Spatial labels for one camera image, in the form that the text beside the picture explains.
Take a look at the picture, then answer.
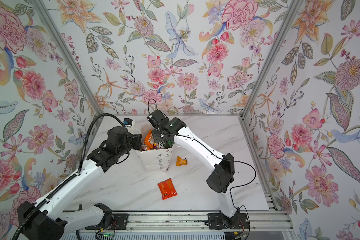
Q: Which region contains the multicolour Fox's candy bag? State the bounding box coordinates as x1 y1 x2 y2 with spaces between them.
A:
155 141 172 150

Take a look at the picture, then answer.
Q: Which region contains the orange small snack packet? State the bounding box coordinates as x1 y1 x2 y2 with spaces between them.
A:
143 130 157 151

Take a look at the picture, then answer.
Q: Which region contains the white paper gift bag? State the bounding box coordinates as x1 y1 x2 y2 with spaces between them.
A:
138 124 174 175

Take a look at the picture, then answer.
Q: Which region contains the red snack packet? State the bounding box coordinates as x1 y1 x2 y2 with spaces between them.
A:
158 179 178 200

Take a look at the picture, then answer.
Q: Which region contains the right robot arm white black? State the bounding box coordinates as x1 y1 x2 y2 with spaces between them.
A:
147 110 240 229

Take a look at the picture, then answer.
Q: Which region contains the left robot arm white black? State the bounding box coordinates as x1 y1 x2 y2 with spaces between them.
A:
13 127 142 240

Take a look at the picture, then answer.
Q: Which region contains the small orange wrapped candy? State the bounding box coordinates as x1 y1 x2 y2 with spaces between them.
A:
176 156 188 167

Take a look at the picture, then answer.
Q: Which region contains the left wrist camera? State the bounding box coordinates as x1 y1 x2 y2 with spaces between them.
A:
123 118 135 134

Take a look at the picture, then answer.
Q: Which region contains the left aluminium corner post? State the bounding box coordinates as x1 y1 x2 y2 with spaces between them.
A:
30 0 103 115

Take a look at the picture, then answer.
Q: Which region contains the aluminium corner post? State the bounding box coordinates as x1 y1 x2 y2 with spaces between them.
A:
30 0 103 115
241 0 302 120

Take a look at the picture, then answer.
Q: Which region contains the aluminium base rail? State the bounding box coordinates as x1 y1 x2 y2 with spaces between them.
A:
35 210 295 233

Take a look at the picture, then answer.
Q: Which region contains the right aluminium corner post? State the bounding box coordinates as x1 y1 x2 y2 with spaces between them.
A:
241 0 302 120

